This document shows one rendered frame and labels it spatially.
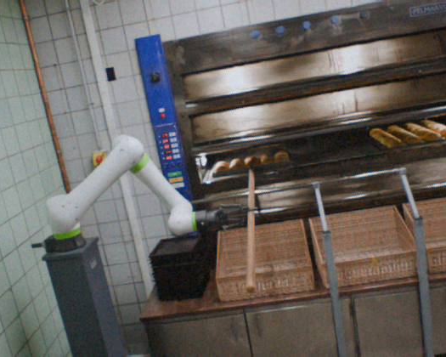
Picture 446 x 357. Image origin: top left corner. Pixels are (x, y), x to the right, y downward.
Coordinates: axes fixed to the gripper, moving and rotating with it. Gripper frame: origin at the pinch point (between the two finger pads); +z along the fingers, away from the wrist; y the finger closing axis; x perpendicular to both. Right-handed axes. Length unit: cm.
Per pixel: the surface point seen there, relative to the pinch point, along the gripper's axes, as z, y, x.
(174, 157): -46, -19, -82
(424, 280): 85, 58, -23
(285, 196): 20, 18, -84
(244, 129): 1, -29, -82
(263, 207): 5, 23, -82
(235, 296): -18, 59, -36
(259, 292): -4, 58, -35
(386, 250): 78, 60, -72
